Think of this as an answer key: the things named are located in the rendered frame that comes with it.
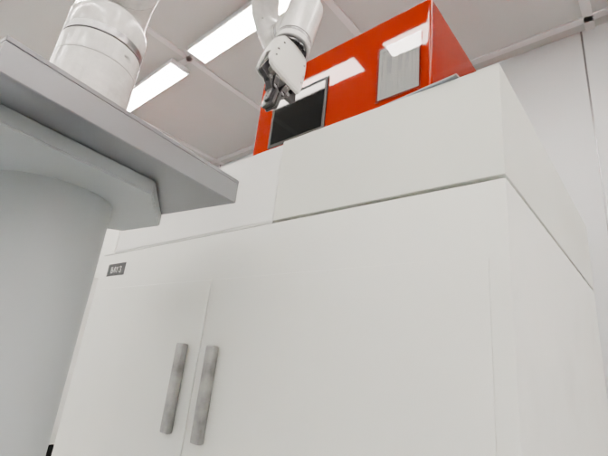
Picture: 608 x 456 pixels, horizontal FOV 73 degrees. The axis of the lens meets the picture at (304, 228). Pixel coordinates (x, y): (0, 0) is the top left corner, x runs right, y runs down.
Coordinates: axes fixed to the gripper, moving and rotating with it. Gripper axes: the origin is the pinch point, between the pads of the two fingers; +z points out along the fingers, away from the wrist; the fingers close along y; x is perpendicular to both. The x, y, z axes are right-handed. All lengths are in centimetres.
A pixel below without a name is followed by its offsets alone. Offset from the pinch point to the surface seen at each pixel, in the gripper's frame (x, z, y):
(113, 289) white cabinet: -40, 39, -3
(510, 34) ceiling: 4, -198, -148
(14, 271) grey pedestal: -2, 50, 24
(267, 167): 6.8, 19.7, 0.3
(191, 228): -13.2, 27.9, -1.4
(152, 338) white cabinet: -18, 49, -6
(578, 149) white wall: 30, -124, -185
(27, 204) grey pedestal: -2.1, 42.0, 26.3
